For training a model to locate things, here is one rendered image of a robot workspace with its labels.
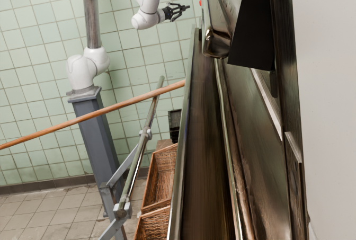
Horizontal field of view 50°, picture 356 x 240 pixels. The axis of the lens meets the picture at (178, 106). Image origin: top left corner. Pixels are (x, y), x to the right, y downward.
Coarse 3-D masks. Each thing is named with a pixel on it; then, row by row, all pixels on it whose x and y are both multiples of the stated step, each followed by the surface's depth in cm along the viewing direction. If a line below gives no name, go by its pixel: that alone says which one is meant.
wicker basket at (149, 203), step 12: (156, 156) 229; (168, 156) 229; (156, 168) 230; (156, 180) 224; (168, 180) 224; (144, 192) 191; (156, 192) 215; (144, 204) 183; (156, 204) 177; (168, 204) 177; (156, 228) 183
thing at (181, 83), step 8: (184, 80) 179; (160, 88) 184; (168, 88) 182; (176, 88) 181; (136, 96) 189; (144, 96) 186; (152, 96) 186; (120, 104) 191; (128, 104) 190; (96, 112) 196; (104, 112) 195; (72, 120) 202; (80, 120) 200; (48, 128) 208; (56, 128) 206; (24, 136) 214; (32, 136) 212; (8, 144) 218; (16, 144) 217
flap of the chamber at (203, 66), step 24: (192, 96) 108; (216, 96) 107; (192, 120) 92; (216, 120) 92; (192, 144) 81; (216, 144) 81; (192, 168) 72; (216, 168) 72; (192, 192) 65; (216, 192) 65; (192, 216) 59; (216, 216) 59
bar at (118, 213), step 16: (160, 80) 210; (144, 128) 153; (144, 144) 141; (128, 160) 156; (112, 176) 160; (128, 176) 121; (112, 192) 163; (128, 192) 113; (112, 208) 164; (128, 208) 106; (112, 224) 108
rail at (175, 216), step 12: (192, 24) 201; (192, 36) 174; (192, 48) 152; (192, 60) 136; (192, 72) 127; (180, 132) 82; (180, 144) 77; (180, 156) 72; (180, 168) 68; (180, 180) 65; (180, 192) 62; (180, 204) 59; (180, 216) 56; (168, 228) 54; (180, 228) 54
